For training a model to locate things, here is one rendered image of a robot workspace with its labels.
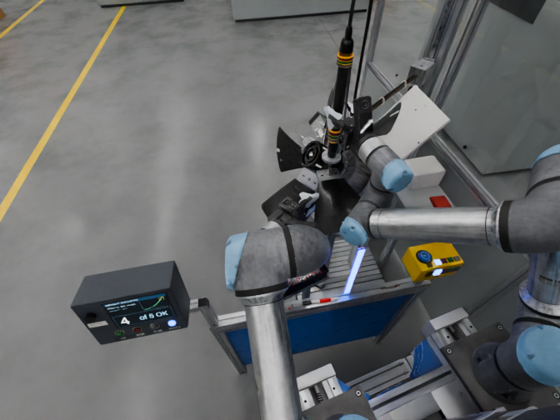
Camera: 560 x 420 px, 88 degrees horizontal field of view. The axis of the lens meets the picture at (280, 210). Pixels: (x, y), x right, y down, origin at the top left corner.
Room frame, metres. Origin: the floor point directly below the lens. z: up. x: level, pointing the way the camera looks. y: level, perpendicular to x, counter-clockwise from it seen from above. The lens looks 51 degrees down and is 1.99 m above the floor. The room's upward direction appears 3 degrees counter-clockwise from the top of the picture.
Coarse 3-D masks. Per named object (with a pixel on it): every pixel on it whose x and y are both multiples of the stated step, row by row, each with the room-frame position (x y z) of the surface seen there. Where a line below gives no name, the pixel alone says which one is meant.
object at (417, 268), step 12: (408, 252) 0.54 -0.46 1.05; (432, 252) 0.52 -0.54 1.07; (444, 252) 0.52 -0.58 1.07; (456, 252) 0.52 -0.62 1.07; (408, 264) 0.51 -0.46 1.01; (420, 264) 0.48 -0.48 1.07; (432, 264) 0.48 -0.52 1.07; (444, 264) 0.48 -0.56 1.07; (456, 264) 0.47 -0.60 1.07; (420, 276) 0.46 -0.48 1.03; (432, 276) 0.46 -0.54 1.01
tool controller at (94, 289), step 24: (168, 264) 0.43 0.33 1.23; (96, 288) 0.36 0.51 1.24; (120, 288) 0.35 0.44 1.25; (144, 288) 0.35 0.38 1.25; (168, 288) 0.35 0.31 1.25; (96, 312) 0.30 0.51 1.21; (120, 312) 0.31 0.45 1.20; (144, 312) 0.31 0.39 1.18; (168, 312) 0.32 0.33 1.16; (96, 336) 0.27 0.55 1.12; (144, 336) 0.28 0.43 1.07
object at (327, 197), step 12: (324, 180) 0.79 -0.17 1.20; (336, 180) 0.79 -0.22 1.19; (324, 192) 0.73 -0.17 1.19; (336, 192) 0.72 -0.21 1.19; (348, 192) 0.72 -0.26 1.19; (324, 204) 0.68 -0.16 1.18; (336, 204) 0.67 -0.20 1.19; (348, 204) 0.67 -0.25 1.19; (324, 216) 0.63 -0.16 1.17; (336, 216) 0.62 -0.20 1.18; (324, 228) 0.59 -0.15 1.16; (336, 228) 0.58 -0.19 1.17
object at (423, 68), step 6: (420, 60) 1.29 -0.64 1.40; (426, 60) 1.29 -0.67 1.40; (432, 60) 1.27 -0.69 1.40; (414, 66) 1.24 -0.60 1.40; (420, 66) 1.24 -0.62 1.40; (426, 66) 1.24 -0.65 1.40; (432, 66) 1.24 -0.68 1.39; (414, 72) 1.23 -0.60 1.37; (420, 72) 1.21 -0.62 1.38; (426, 72) 1.20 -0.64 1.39; (420, 78) 1.21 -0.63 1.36; (426, 78) 1.22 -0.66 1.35; (420, 84) 1.20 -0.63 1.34
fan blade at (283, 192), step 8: (288, 184) 0.88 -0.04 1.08; (296, 184) 0.87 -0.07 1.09; (280, 192) 0.87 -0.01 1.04; (288, 192) 0.86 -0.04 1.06; (296, 192) 0.85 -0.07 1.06; (312, 192) 0.84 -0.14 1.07; (272, 200) 0.86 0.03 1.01; (280, 200) 0.85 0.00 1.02; (296, 200) 0.83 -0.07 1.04; (264, 208) 0.86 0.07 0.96; (272, 208) 0.84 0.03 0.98
